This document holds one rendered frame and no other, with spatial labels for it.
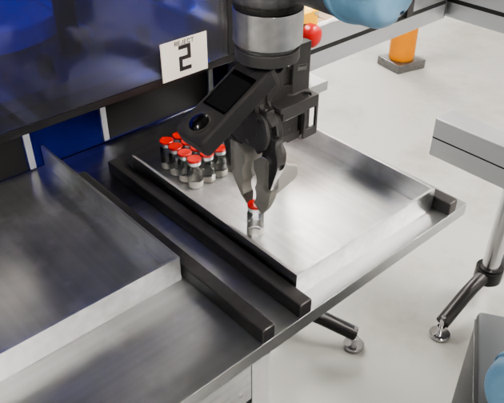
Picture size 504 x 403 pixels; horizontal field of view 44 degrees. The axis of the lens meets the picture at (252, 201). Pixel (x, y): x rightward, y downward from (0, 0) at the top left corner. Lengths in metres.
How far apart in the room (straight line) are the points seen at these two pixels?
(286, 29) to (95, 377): 0.40
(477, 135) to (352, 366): 0.72
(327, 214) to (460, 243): 1.47
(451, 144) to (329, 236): 1.07
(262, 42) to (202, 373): 0.34
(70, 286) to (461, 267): 1.62
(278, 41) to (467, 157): 1.24
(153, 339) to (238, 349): 0.09
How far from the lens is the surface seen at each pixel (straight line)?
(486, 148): 1.80
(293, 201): 0.88
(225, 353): 0.68
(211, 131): 0.66
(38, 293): 0.78
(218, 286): 0.72
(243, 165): 0.77
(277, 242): 0.81
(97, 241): 0.83
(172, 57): 0.96
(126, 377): 0.67
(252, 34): 0.66
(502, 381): 0.57
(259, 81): 0.68
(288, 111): 0.71
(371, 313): 1.98
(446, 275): 2.16
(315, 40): 1.11
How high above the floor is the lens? 1.40
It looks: 36 degrees down
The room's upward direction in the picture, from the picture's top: straight up
